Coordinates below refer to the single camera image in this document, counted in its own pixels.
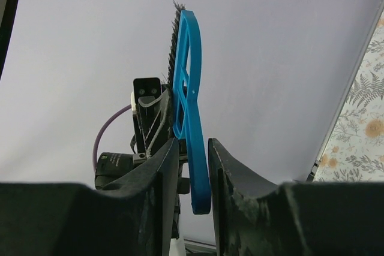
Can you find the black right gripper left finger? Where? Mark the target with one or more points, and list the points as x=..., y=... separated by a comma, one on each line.
x=132, y=215

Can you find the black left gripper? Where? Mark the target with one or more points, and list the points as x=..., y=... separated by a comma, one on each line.
x=152, y=113

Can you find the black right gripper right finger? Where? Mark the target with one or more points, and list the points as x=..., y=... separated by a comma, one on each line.
x=253, y=216

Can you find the blue hand brush black bristles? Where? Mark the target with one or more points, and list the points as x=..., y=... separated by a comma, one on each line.
x=184, y=74

